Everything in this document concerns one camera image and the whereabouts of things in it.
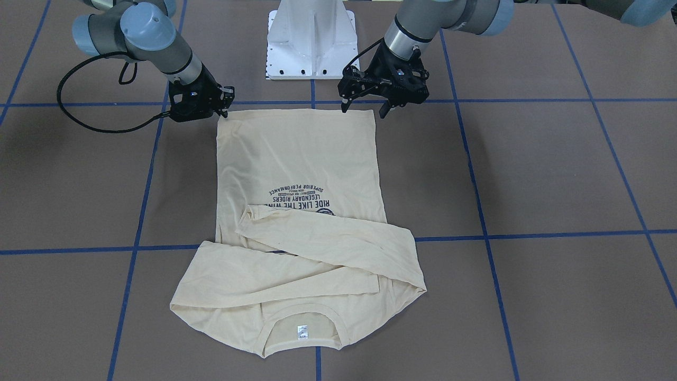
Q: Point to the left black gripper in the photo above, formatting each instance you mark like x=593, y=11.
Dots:
x=376, y=67

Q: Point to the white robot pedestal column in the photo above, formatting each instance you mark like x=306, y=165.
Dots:
x=310, y=40

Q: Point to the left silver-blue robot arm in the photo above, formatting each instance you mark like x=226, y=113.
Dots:
x=416, y=23

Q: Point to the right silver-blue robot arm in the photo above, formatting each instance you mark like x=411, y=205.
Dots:
x=138, y=31

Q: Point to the cream long-sleeve printed shirt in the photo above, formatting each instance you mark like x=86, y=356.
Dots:
x=303, y=254

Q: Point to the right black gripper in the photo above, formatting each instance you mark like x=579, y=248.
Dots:
x=207, y=89

